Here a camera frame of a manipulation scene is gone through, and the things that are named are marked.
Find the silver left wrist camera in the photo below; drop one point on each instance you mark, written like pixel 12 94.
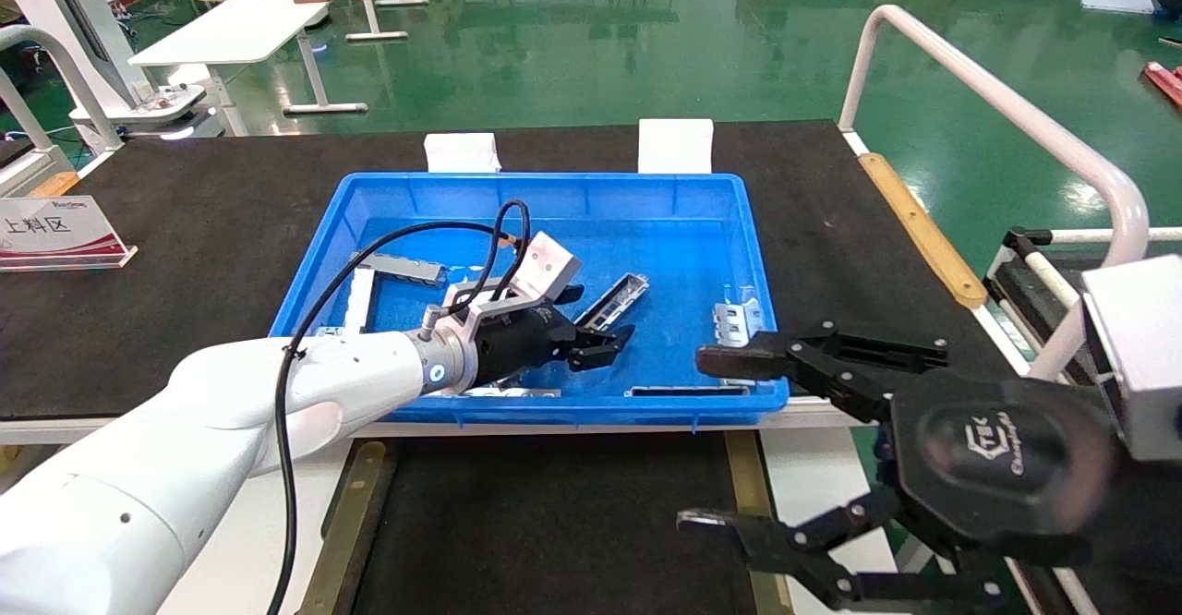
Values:
pixel 547 264

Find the brass coloured metal strip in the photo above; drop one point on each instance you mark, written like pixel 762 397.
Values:
pixel 750 486

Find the red object on floor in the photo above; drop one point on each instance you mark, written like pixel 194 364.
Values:
pixel 1165 84

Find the white robot with wheeled base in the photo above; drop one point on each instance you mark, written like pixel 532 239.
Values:
pixel 83 33

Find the white paper label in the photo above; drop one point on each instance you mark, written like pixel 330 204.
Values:
pixel 676 146
pixel 462 153

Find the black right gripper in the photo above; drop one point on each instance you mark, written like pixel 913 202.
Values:
pixel 997 458

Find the blue plastic bin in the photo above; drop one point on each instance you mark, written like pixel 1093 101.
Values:
pixel 646 255

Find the black cart with white pipes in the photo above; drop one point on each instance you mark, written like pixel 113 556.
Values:
pixel 1014 269

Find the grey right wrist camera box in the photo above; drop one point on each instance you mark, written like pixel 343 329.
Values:
pixel 1145 347

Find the grey long metal part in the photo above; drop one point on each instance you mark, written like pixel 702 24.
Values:
pixel 406 268

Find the grey curved tube railing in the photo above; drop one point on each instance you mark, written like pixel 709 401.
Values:
pixel 55 61

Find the silver thin metal strip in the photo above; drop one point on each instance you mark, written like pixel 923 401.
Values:
pixel 517 392

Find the white metal bar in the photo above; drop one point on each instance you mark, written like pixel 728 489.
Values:
pixel 360 301

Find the yellow wooden edge strip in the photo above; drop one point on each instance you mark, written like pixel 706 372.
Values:
pixel 923 232

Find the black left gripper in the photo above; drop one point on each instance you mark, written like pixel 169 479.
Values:
pixel 517 343

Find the black flat container tray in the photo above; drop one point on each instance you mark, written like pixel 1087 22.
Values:
pixel 554 523

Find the white tubular railing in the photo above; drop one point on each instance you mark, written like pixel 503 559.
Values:
pixel 1016 107

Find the red white table sign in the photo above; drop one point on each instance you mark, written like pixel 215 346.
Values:
pixel 55 227

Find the white desk with legs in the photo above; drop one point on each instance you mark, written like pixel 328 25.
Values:
pixel 231 29

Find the dark slotted metal bracket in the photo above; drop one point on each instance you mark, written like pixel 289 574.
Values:
pixel 611 301

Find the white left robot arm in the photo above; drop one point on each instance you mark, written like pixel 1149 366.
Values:
pixel 138 486

